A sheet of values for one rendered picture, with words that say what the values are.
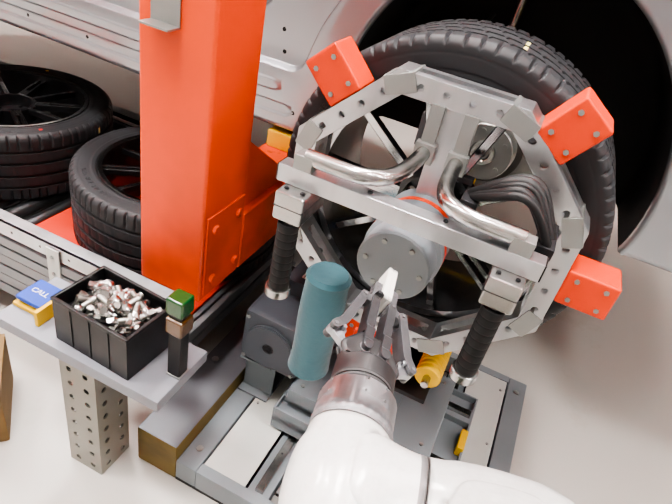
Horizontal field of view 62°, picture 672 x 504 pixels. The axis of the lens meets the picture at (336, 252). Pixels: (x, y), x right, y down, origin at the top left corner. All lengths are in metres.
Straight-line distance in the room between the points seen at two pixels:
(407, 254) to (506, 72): 0.35
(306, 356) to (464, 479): 0.65
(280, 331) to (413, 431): 0.43
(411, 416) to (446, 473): 1.00
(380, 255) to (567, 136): 0.34
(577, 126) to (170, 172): 0.74
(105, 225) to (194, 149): 0.63
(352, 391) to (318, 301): 0.47
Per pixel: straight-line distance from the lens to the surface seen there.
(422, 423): 1.55
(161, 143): 1.13
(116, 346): 1.17
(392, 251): 0.91
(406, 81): 0.96
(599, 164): 1.04
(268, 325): 1.44
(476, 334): 0.85
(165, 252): 1.26
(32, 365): 1.91
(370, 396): 0.60
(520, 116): 0.93
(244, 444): 1.58
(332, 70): 1.00
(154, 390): 1.20
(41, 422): 1.76
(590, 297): 1.05
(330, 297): 1.04
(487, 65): 1.01
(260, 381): 1.66
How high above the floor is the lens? 1.37
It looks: 34 degrees down
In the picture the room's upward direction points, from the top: 13 degrees clockwise
